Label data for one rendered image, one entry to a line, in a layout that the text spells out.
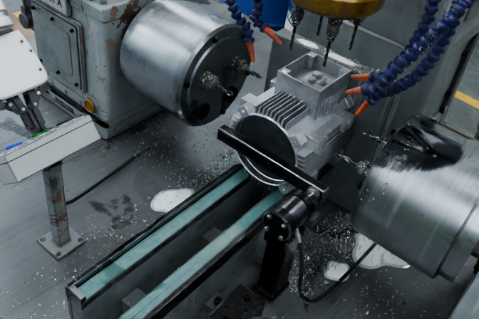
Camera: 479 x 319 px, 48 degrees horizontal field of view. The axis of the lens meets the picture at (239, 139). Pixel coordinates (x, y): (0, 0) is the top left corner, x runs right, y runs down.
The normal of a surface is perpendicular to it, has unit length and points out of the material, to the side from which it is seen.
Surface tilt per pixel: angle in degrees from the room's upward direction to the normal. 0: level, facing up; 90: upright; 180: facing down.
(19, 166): 52
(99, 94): 90
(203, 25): 13
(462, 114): 0
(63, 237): 90
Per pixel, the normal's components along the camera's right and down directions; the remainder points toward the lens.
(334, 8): -0.13, 0.61
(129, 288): 0.77, 0.47
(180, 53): -0.38, -0.22
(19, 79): 0.66, -0.13
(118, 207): 0.11, -0.77
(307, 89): -0.63, 0.43
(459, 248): -0.59, 0.24
